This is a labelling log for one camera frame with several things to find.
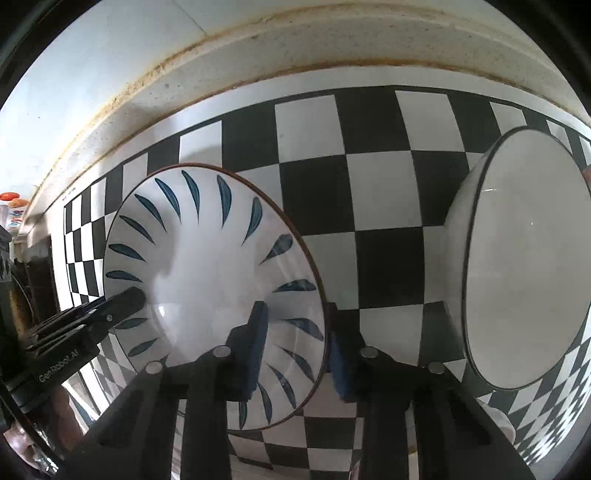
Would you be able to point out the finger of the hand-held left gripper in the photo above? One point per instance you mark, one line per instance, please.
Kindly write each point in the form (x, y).
(92, 314)

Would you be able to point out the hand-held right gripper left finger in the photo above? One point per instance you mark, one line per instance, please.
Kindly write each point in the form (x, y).
(252, 350)

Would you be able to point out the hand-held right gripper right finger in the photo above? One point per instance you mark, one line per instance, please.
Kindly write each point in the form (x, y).
(340, 369)

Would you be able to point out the white plate blue leaf pattern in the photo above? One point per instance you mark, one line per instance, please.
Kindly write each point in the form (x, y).
(198, 258)

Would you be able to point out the white bowl with dark rim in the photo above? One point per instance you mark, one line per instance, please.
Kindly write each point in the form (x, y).
(526, 258)

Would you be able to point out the person's left forearm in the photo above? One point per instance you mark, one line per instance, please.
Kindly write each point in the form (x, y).
(62, 410)

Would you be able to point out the black gas stove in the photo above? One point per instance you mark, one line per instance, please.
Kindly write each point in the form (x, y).
(41, 277)

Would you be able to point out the black and white checkered cloth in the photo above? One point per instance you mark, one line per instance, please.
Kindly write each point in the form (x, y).
(383, 184)

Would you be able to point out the colourful wall sticker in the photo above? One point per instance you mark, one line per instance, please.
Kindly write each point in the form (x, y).
(11, 203)

